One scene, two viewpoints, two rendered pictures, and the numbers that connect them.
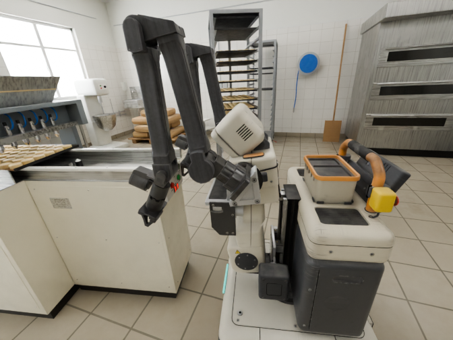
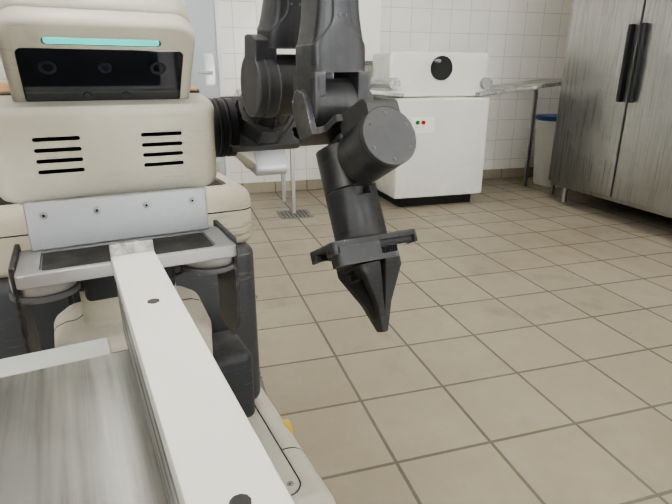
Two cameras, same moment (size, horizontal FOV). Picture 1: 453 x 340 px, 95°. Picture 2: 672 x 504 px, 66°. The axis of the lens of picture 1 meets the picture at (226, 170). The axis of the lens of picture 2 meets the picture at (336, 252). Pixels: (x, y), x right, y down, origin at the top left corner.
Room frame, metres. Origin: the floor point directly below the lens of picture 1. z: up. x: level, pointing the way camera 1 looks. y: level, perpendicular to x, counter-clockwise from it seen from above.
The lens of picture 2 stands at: (0.96, 0.68, 1.02)
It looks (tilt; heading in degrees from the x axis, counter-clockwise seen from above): 19 degrees down; 234
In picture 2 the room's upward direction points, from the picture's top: straight up
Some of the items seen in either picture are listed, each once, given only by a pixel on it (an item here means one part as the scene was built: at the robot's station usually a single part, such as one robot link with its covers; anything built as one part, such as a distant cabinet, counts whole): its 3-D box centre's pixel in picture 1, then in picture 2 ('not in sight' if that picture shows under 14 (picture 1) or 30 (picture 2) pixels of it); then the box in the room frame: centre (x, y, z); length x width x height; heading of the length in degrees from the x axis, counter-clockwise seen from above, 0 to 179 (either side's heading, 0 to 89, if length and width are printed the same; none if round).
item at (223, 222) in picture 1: (228, 196); (131, 275); (0.81, 0.00, 0.77); 0.28 x 0.16 x 0.22; 172
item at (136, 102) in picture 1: (137, 98); not in sight; (5.63, 2.17, 0.91); 1.00 x 0.36 x 1.11; 71
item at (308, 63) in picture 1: (306, 83); not in sight; (4.42, -1.67, 1.10); 0.41 x 0.15 x 1.10; 71
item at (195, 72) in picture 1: (195, 98); not in sight; (1.05, 0.13, 1.18); 0.11 x 0.06 x 0.43; 171
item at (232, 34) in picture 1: (232, 35); not in sight; (2.57, -0.14, 1.68); 0.60 x 0.40 x 0.02; 4
